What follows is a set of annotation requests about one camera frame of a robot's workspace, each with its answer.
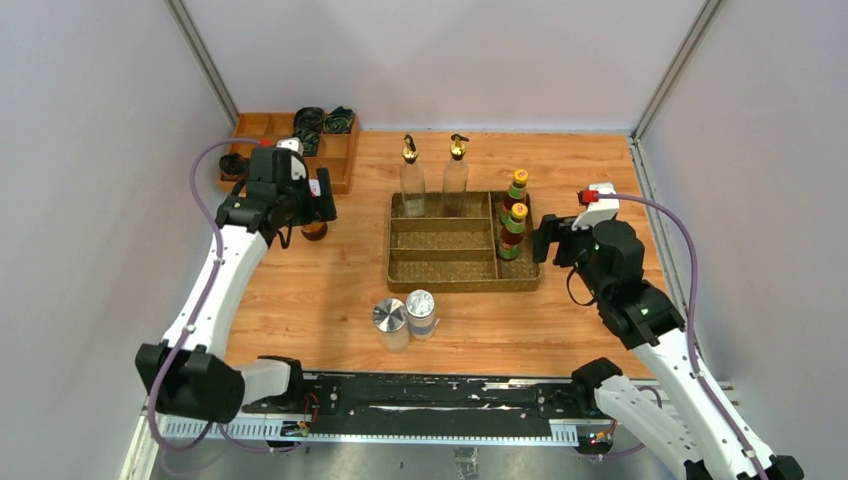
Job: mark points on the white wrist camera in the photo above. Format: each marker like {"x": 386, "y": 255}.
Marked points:
{"x": 293, "y": 144}
{"x": 596, "y": 209}

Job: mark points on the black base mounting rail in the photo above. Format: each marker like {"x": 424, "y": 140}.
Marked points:
{"x": 419, "y": 407}

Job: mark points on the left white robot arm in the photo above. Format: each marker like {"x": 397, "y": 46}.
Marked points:
{"x": 185, "y": 373}

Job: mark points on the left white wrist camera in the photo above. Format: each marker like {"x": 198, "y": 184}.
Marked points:
{"x": 293, "y": 144}

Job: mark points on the black coiled item outside tray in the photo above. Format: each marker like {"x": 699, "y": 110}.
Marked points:
{"x": 233, "y": 167}

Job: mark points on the silver-lid spice jar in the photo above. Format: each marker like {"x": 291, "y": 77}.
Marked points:
{"x": 421, "y": 314}
{"x": 389, "y": 317}

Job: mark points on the clear oil bottle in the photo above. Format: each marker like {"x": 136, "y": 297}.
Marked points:
{"x": 412, "y": 179}

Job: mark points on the black coiled item top-middle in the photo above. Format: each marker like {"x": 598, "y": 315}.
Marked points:
{"x": 309, "y": 119}

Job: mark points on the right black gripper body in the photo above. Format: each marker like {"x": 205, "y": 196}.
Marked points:
{"x": 582, "y": 241}

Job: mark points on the yellow-cap sauce bottle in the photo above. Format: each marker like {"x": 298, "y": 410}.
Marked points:
{"x": 512, "y": 232}
{"x": 515, "y": 193}

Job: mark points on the red-lid sauce jar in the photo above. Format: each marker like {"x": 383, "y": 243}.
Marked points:
{"x": 315, "y": 231}

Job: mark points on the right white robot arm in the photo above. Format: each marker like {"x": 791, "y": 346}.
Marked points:
{"x": 707, "y": 438}

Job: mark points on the brownish glass oil bottle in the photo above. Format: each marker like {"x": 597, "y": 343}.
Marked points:
{"x": 455, "y": 177}

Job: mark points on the left silver-lid spice jar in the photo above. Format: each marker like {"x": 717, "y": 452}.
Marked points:
{"x": 389, "y": 317}

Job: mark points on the woven wicker divided tray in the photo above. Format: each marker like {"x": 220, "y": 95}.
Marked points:
{"x": 457, "y": 254}

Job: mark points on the green coiled item top-right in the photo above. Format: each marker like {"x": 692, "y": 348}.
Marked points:
{"x": 339, "y": 121}

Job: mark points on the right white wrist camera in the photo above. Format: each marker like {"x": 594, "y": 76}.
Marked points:
{"x": 596, "y": 209}

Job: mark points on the right silver-lid spice jar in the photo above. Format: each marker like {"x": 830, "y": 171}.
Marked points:
{"x": 421, "y": 314}

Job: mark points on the dark coiled item middle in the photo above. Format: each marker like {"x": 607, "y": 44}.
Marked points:
{"x": 310, "y": 141}

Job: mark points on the wooden compartment tray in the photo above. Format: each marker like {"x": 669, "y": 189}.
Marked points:
{"x": 335, "y": 151}

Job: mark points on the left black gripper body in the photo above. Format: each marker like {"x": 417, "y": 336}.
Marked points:
{"x": 300, "y": 205}

